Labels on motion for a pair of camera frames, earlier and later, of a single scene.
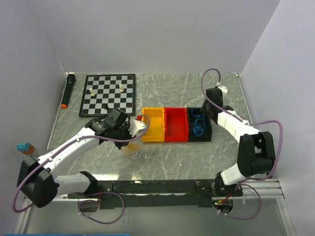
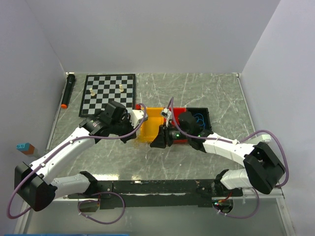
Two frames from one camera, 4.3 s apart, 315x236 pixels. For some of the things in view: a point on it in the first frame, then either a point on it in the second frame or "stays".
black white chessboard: [103, 93] stays
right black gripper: [203, 108] → [163, 138]
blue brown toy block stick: [26, 148] stays
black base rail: [159, 193] stays
